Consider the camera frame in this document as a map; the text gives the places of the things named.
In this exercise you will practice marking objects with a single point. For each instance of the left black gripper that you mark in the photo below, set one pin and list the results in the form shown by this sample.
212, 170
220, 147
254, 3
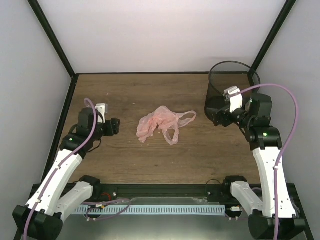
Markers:
113, 128

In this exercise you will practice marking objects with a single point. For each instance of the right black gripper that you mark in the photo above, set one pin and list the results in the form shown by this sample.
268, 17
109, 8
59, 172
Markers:
217, 113

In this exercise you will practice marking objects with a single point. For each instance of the black mesh trash bin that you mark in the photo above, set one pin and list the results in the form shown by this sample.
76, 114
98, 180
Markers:
222, 76

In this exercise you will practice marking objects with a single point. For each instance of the pink plastic trash bag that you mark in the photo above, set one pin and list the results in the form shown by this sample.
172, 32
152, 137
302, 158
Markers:
167, 121

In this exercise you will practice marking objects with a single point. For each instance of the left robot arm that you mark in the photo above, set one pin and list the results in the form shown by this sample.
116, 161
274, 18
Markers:
44, 214

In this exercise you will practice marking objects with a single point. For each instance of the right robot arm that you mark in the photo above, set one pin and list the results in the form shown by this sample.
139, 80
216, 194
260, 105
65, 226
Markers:
271, 216

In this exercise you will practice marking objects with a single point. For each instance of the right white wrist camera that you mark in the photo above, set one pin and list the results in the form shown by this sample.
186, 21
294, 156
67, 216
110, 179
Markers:
233, 95

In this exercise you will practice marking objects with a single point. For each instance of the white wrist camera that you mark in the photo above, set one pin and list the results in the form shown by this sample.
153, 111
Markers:
102, 109
233, 95

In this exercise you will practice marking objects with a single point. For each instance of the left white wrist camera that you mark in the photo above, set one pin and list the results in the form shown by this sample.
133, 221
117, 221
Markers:
102, 109

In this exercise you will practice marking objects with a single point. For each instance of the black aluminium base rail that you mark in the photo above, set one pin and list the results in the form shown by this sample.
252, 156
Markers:
220, 193

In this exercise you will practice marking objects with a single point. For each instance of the light blue slotted cable duct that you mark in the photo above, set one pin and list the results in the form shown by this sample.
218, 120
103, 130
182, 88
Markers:
203, 210

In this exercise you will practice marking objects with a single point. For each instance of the black right frame post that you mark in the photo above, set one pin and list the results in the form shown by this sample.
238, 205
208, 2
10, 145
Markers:
277, 25

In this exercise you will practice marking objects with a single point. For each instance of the black frame post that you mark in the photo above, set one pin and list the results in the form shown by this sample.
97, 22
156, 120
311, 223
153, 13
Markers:
40, 15
277, 25

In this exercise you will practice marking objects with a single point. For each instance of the black left frame post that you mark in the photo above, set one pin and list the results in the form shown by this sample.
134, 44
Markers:
40, 15

